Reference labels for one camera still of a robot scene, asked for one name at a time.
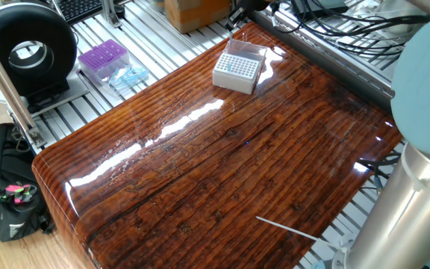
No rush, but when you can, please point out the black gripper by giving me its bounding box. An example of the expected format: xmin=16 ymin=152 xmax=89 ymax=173
xmin=224 ymin=0 xmax=272 ymax=32

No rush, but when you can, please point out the white pipette tip holder box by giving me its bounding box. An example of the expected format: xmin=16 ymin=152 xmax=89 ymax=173
xmin=212 ymin=52 xmax=263 ymax=96

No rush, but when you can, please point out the clear pack of blue tips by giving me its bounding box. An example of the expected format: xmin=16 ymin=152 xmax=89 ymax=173
xmin=108 ymin=63 xmax=150 ymax=95

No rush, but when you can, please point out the purple pipette tip box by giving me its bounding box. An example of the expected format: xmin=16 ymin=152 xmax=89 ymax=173
xmin=77 ymin=39 xmax=131 ymax=84

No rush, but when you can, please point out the clear plastic box lid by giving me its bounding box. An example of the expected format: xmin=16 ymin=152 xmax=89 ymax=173
xmin=224 ymin=38 xmax=268 ymax=75

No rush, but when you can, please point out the cardboard box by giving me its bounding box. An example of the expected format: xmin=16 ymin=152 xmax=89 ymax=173
xmin=164 ymin=0 xmax=233 ymax=34

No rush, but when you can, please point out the black power adapter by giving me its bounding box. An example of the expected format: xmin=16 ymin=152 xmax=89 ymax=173
xmin=291 ymin=0 xmax=350 ymax=18

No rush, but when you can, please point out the white plastic housing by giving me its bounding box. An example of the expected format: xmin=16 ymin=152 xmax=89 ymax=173
xmin=349 ymin=0 xmax=430 ymax=40

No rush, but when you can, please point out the glossy wood grain board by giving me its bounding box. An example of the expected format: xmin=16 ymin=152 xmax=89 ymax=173
xmin=31 ymin=21 xmax=405 ymax=269

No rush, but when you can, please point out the black keyboard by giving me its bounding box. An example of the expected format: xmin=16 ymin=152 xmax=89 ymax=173
xmin=49 ymin=0 xmax=106 ymax=25

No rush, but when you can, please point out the black backpack pink green trim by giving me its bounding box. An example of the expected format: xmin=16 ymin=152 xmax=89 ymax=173
xmin=0 ymin=123 xmax=55 ymax=243

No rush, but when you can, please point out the small aluminium upright bracket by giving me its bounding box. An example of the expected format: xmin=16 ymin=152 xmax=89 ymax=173
xmin=100 ymin=0 xmax=123 ymax=28

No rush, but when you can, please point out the black looped cable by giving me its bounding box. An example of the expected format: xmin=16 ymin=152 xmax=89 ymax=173
xmin=358 ymin=150 xmax=403 ymax=177

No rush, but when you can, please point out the blue cable metal connector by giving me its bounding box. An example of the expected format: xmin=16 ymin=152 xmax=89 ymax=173
xmin=372 ymin=174 xmax=384 ymax=196

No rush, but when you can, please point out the white cable tie tail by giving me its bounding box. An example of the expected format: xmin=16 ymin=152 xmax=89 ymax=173
xmin=255 ymin=215 xmax=338 ymax=248

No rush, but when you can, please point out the aluminium frame post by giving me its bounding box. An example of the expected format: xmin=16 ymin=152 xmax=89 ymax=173
xmin=0 ymin=22 xmax=48 ymax=151

